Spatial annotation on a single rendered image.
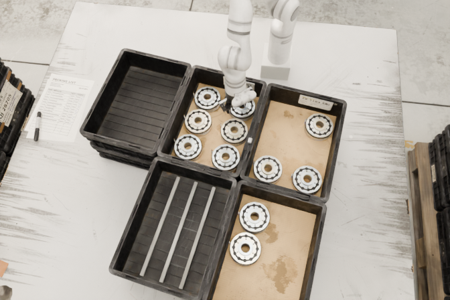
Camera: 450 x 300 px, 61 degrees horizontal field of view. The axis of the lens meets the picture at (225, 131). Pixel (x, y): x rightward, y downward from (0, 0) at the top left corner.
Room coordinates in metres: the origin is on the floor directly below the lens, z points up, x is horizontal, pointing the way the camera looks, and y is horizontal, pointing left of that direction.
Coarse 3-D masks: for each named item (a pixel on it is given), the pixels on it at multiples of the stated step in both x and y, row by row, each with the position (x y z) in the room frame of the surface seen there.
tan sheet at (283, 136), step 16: (272, 112) 0.72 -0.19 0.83; (288, 112) 0.71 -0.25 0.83; (304, 112) 0.71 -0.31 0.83; (320, 112) 0.70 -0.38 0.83; (272, 128) 0.65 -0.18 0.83; (288, 128) 0.64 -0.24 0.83; (272, 144) 0.58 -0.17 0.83; (288, 144) 0.58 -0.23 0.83; (304, 144) 0.57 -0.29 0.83; (320, 144) 0.57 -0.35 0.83; (288, 160) 0.51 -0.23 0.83; (304, 160) 0.51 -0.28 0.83; (320, 160) 0.51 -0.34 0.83; (288, 176) 0.45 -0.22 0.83; (320, 192) 0.38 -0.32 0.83
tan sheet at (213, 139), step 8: (216, 88) 0.84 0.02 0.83; (224, 96) 0.80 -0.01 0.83; (192, 104) 0.77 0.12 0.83; (256, 104) 0.76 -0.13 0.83; (208, 112) 0.73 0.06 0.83; (216, 112) 0.73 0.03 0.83; (224, 112) 0.73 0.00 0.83; (216, 120) 0.70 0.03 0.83; (224, 120) 0.70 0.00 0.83; (248, 120) 0.69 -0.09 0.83; (184, 128) 0.67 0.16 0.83; (216, 128) 0.66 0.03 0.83; (248, 128) 0.66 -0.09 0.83; (208, 136) 0.63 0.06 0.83; (216, 136) 0.63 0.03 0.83; (208, 144) 0.60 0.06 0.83; (216, 144) 0.60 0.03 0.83; (224, 144) 0.59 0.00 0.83; (208, 152) 0.57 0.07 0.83; (240, 152) 0.56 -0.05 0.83; (200, 160) 0.54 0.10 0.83; (208, 160) 0.53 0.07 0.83
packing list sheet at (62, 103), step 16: (48, 80) 1.03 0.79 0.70; (64, 80) 1.02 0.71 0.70; (80, 80) 1.01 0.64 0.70; (48, 96) 0.94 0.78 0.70; (64, 96) 0.93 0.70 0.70; (80, 96) 0.93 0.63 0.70; (48, 112) 0.86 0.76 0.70; (64, 112) 0.85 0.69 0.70; (80, 112) 0.85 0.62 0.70; (32, 128) 0.78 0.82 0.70; (48, 128) 0.78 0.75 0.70; (64, 128) 0.77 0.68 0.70
